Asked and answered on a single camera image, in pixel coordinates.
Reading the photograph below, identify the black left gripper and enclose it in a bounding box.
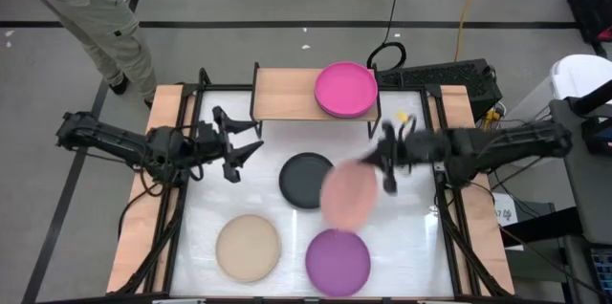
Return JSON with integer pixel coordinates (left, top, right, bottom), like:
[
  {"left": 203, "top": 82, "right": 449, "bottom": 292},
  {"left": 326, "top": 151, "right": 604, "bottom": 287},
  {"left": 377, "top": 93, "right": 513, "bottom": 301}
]
[{"left": 193, "top": 105, "right": 265, "bottom": 185}]

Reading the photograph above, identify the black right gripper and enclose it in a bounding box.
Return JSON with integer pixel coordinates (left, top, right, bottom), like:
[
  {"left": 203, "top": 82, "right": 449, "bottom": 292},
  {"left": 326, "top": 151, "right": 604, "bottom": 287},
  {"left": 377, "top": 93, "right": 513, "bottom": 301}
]
[{"left": 359, "top": 120, "right": 450, "bottom": 196}]

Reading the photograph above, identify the salmon pink round plate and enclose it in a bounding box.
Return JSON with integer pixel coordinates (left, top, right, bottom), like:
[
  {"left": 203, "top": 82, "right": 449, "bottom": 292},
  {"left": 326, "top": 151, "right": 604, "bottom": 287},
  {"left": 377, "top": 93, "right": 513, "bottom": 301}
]
[{"left": 318, "top": 159, "right": 380, "bottom": 233}]

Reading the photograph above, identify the bright pink round plate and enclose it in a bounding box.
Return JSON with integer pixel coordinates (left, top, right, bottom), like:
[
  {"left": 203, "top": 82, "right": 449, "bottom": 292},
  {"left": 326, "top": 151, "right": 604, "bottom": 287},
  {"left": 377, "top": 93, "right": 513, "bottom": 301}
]
[{"left": 314, "top": 60, "right": 379, "bottom": 117}]

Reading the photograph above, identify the dark grey round plate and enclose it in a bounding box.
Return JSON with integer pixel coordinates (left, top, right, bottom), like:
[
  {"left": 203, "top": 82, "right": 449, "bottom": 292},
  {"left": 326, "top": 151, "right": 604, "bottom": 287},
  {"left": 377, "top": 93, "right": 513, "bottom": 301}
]
[{"left": 278, "top": 152, "right": 336, "bottom": 210}]

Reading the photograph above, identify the black computer case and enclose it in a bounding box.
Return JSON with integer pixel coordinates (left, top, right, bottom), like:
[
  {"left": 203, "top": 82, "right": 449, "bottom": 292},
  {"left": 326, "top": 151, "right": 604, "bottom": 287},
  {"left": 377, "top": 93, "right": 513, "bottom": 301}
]
[{"left": 377, "top": 58, "right": 504, "bottom": 121}]

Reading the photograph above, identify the beige round plate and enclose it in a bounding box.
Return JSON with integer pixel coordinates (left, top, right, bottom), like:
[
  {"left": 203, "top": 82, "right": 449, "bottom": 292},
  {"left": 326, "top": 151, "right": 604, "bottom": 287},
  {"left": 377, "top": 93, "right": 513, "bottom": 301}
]
[{"left": 214, "top": 213, "right": 282, "bottom": 283}]

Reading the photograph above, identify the wooden table side panel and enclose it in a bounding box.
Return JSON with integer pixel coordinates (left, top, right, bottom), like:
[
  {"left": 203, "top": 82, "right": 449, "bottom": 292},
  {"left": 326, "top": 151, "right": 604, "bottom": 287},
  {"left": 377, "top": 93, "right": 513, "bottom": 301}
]
[
  {"left": 439, "top": 84, "right": 515, "bottom": 295},
  {"left": 105, "top": 84, "right": 197, "bottom": 294}
]

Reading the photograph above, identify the purple round plate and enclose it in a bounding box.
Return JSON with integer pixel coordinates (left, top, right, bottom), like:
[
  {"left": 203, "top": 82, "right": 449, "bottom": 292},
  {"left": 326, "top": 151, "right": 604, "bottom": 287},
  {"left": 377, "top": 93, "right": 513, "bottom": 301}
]
[{"left": 304, "top": 228, "right": 372, "bottom": 298}]

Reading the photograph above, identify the white paper label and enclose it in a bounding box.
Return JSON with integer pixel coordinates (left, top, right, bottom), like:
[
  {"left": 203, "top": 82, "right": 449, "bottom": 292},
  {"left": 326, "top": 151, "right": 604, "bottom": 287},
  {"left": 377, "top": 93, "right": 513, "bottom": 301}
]
[{"left": 492, "top": 192, "right": 518, "bottom": 227}]

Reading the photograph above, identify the person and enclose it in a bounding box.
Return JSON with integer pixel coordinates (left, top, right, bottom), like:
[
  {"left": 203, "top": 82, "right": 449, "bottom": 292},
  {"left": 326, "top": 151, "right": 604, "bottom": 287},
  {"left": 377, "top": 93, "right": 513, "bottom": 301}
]
[{"left": 0, "top": 0, "right": 159, "bottom": 109}]

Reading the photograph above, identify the grey side desk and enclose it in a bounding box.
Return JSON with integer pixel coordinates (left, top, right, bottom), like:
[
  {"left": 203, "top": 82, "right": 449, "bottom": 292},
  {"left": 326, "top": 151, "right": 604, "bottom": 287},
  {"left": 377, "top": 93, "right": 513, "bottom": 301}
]
[{"left": 549, "top": 98, "right": 612, "bottom": 248}]

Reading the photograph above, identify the white round bin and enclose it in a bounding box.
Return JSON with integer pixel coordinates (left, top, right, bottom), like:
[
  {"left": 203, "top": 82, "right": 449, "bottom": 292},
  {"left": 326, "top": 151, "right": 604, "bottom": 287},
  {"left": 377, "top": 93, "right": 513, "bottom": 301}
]
[{"left": 549, "top": 54, "right": 612, "bottom": 104}]

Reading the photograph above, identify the black bag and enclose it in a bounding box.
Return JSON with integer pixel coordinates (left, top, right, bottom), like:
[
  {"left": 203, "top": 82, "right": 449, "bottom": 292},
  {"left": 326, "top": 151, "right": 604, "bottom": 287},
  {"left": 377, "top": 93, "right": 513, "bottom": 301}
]
[{"left": 566, "top": 0, "right": 612, "bottom": 56}]

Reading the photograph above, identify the wooden shelf with black frame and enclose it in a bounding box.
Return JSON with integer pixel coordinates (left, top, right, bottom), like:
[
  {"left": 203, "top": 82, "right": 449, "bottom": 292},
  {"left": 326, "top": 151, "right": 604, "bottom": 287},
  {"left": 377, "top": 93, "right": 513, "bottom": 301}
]
[{"left": 249, "top": 61, "right": 383, "bottom": 141}]

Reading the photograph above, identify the black table frame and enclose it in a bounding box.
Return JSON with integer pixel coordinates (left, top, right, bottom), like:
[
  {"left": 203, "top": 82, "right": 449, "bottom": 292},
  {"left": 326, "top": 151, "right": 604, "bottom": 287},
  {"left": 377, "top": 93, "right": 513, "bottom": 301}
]
[{"left": 114, "top": 67, "right": 517, "bottom": 304}]

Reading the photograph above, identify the black cable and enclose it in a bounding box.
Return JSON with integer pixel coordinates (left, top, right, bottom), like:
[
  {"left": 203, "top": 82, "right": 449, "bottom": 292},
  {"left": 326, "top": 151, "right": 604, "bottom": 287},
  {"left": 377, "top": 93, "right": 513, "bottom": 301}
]
[{"left": 366, "top": 0, "right": 407, "bottom": 72}]

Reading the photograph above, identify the yellow cable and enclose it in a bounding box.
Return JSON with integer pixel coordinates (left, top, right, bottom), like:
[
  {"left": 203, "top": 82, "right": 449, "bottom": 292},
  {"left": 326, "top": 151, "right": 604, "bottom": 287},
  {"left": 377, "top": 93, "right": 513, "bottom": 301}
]
[{"left": 452, "top": 0, "right": 488, "bottom": 62}]

